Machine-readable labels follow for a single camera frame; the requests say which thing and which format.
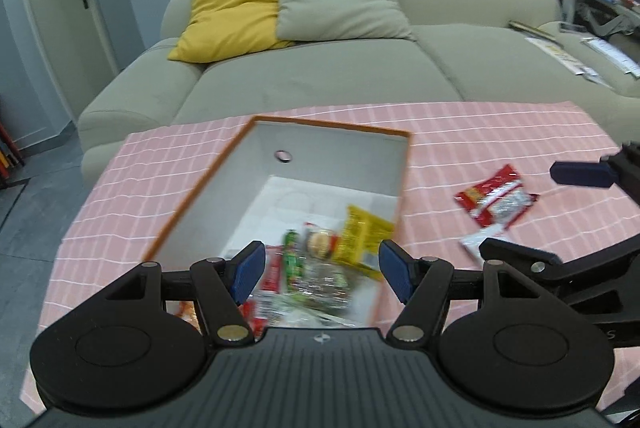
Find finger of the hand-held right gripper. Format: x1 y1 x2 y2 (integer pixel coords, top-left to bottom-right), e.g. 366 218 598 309
479 238 640 294
550 145 640 201

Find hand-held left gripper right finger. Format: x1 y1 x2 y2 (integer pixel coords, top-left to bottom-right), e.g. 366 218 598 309
378 239 543 344

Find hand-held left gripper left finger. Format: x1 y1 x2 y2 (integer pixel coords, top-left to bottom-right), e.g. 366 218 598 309
102 241 267 344

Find white packet with orange sticks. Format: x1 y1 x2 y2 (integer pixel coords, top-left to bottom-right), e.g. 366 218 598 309
459 228 508 265

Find green snack packet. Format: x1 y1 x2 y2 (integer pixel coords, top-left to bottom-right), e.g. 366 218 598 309
281 229 307 280

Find yellow snack packet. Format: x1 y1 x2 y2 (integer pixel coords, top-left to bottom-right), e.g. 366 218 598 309
331 205 396 281

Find red and silver snack packet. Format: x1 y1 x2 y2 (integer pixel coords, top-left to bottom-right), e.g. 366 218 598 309
454 164 540 229

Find clear packet with green filling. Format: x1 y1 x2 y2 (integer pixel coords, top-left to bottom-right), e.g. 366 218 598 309
285 258 353 310

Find clear bag of cookies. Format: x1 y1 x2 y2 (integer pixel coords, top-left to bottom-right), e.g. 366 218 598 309
304 227 337 260

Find orange cardboard box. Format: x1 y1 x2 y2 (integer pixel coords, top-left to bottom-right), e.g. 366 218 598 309
145 114 412 330

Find pink checkered tablecloth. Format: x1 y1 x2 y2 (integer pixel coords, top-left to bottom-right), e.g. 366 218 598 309
20 101 640 414

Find printed paper sheet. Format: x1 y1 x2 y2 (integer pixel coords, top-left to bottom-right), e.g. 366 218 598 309
581 37 640 78
525 37 584 75

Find dark book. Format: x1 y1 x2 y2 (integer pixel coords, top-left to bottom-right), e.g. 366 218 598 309
509 21 558 42

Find beige sofa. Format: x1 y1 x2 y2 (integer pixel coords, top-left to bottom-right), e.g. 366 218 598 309
77 0 640 189

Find yellow pillow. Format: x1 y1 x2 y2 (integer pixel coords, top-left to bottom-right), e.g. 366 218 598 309
167 0 296 63

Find red and yellow sticks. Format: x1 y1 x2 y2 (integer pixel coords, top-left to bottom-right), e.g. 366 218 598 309
0 122 27 180

